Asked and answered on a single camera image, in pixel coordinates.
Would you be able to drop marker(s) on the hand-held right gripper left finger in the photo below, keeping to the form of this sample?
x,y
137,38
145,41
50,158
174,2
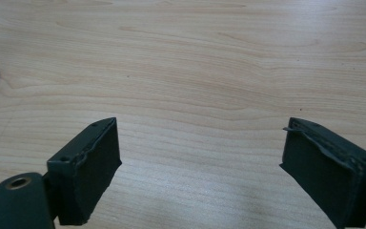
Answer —
x,y
89,171

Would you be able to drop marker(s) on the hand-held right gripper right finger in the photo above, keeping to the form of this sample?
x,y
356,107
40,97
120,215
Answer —
x,y
324,171

